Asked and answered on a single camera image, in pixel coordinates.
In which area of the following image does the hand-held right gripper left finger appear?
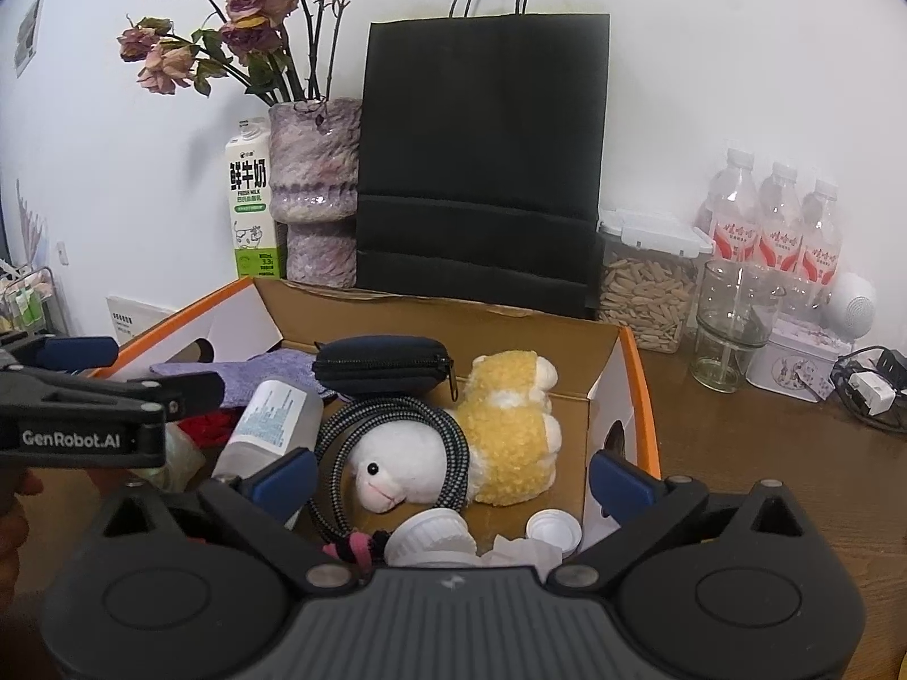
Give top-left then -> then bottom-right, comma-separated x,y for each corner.
101,446 -> 359,592

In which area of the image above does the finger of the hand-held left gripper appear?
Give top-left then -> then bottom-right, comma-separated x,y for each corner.
0,336 -> 120,373
128,370 -> 226,420

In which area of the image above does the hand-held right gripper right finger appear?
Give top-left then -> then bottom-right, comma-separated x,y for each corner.
553,450 -> 807,592

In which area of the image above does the dark red fabric item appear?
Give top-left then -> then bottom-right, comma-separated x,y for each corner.
177,411 -> 238,449

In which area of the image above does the translucent plastic box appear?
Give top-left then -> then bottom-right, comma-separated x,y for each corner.
211,379 -> 325,483

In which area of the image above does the iridescent plastic wrap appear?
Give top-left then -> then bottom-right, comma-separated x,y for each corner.
152,425 -> 208,494

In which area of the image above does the purple fabric pouch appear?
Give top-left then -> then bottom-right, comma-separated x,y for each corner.
150,347 -> 337,408

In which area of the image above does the white bottle cap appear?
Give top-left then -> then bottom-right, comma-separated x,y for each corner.
525,510 -> 583,560

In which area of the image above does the pink black cable tie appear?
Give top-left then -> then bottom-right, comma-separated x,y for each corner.
322,530 -> 389,568

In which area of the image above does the white yellow plush alpaca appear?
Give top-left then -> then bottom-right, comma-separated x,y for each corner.
345,350 -> 564,513

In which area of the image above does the white tissue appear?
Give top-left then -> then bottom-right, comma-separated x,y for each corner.
480,537 -> 568,578

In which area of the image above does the braided black white cable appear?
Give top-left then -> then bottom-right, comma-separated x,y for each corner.
310,397 -> 472,546

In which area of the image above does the navy zip pouch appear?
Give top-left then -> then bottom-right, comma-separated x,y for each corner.
312,335 -> 461,398

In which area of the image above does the red cardboard box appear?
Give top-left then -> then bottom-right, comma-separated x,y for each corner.
88,276 -> 663,568

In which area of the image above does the wooden desktop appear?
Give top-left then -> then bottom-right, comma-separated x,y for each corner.
0,279 -> 907,680

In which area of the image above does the person's left hand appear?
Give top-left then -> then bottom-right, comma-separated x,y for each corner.
0,469 -> 45,603

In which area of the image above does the white flat panel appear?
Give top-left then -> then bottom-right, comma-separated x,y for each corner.
106,292 -> 181,351

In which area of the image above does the clear glass cup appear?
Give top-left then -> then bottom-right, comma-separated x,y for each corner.
693,258 -> 784,393

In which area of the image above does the clear jar of seeds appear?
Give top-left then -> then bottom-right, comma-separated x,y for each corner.
597,209 -> 713,354

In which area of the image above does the white green milk carton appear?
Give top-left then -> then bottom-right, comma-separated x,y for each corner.
225,117 -> 288,281

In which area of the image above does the pale printed tin box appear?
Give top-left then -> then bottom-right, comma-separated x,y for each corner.
747,318 -> 855,403

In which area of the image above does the purple mottled vase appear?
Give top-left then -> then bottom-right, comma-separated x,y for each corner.
268,97 -> 362,289

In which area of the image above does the white charger plug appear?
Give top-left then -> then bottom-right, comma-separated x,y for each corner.
846,367 -> 895,418

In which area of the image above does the clear red label water bottle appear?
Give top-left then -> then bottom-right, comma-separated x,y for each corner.
698,148 -> 762,277
757,161 -> 805,277
799,179 -> 844,291

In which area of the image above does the white round speaker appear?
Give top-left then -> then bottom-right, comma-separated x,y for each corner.
822,273 -> 878,341

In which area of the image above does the black paper bag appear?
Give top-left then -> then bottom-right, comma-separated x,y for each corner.
355,0 -> 612,320

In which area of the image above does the dried rose bouquet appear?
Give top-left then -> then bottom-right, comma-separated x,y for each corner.
117,0 -> 359,104

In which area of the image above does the wire shelf rack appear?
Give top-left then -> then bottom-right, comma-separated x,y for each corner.
0,265 -> 65,341

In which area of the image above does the purple wall decal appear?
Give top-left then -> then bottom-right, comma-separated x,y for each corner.
14,180 -> 50,263

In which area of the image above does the wall poster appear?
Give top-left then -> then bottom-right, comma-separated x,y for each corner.
15,0 -> 47,78

